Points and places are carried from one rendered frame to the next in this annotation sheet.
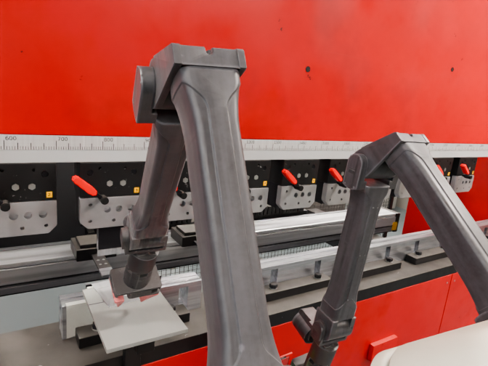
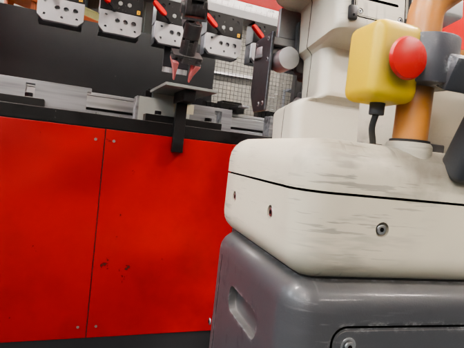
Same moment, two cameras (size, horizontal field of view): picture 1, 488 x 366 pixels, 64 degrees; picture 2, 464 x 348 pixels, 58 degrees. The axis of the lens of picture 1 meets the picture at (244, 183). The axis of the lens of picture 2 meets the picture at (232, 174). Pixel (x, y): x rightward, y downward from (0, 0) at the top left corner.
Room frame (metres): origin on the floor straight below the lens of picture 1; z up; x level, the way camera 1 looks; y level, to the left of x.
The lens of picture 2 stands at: (-0.61, -0.26, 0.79)
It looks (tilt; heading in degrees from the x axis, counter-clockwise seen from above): 3 degrees down; 11
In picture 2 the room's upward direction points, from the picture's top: 6 degrees clockwise
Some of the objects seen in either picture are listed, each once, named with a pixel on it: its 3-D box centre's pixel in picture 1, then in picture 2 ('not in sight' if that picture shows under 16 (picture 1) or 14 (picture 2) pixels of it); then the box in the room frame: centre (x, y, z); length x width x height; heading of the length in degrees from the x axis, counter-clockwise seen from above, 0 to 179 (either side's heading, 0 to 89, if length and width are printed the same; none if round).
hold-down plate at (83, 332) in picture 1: (135, 324); (183, 122); (0.95, 0.26, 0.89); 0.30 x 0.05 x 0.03; 123
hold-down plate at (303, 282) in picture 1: (295, 286); not in sight; (1.26, -0.22, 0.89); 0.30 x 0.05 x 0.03; 123
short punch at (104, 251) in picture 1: (117, 237); (175, 61); (0.98, 0.32, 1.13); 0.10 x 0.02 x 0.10; 123
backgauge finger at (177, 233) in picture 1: (200, 240); (234, 106); (1.30, 0.13, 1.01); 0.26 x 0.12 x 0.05; 33
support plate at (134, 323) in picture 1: (131, 309); (181, 91); (0.85, 0.24, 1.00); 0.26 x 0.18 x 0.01; 33
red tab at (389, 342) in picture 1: (383, 347); not in sight; (1.40, -0.62, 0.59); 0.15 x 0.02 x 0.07; 123
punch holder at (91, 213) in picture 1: (108, 190); (172, 26); (0.96, 0.34, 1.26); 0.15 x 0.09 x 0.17; 123
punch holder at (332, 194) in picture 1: (335, 179); not in sight; (1.40, -0.33, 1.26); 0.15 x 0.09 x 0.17; 123
